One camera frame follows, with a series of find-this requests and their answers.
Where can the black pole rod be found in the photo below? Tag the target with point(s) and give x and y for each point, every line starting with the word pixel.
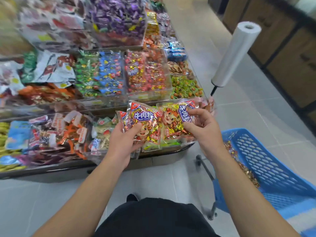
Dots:
pixel 213 90

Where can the blue toy candy packet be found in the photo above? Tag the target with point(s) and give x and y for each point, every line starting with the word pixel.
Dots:
pixel 18 134

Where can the black shoe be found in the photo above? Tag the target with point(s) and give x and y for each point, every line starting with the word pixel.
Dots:
pixel 132 197

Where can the person's right forearm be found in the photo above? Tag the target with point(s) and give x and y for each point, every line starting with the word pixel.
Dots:
pixel 252 200

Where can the person's left forearm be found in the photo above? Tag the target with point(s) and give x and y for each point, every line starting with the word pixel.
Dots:
pixel 79 204

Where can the row of green beef packets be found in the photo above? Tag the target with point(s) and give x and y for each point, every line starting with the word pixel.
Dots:
pixel 88 74

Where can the beef cube packets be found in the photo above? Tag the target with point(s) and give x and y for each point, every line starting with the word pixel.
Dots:
pixel 145 71

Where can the person's black clothing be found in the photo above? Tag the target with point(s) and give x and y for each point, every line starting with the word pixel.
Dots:
pixel 158 219

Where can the blue plastic shopping basket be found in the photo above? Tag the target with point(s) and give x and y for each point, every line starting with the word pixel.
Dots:
pixel 281 180

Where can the pile of yellow candies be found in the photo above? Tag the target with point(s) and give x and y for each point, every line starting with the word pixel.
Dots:
pixel 6 145

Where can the pile of red sausage packets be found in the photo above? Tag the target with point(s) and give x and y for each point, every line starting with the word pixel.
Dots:
pixel 54 22

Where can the pile of beige packets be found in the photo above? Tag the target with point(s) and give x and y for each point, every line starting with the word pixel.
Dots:
pixel 102 133

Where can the person's left hand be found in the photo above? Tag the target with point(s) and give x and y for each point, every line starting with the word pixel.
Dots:
pixel 123 145

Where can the pile of dark orange packets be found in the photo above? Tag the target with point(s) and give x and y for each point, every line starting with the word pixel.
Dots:
pixel 44 93

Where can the wooden cabinet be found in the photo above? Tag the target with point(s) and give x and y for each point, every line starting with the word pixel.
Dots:
pixel 286 51

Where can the pile of white meat packets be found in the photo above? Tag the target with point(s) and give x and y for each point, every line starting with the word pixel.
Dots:
pixel 52 66

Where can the pile of green egg packets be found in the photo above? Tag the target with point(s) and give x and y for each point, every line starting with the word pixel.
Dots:
pixel 186 87

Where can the pile of blue orange packets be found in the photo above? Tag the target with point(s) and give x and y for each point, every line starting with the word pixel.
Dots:
pixel 176 50

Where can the person's right hand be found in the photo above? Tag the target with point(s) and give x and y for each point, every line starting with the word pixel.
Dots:
pixel 205 130

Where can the pile of orange brown packets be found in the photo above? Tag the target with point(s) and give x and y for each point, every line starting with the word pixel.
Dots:
pixel 180 69

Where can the pile of assorted small packets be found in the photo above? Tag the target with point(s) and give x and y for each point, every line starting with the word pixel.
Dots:
pixel 9 76

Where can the row of blue beef packets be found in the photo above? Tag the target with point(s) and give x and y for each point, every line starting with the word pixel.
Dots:
pixel 111 71

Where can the pile of pink-label meat packets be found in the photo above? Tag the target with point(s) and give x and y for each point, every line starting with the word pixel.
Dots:
pixel 205 103

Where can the handful of red snack packets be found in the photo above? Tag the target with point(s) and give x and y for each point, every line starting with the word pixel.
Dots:
pixel 143 118
pixel 173 121

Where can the pile of orange strip packets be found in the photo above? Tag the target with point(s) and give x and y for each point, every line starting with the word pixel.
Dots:
pixel 74 133

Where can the pile of purple candies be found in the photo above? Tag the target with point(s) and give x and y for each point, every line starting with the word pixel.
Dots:
pixel 116 17

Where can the clear acrylic snack shelves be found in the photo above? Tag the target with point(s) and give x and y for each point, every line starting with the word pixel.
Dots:
pixel 148 96

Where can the pile of gold candy packets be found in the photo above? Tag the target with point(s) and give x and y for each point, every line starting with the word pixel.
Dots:
pixel 151 27

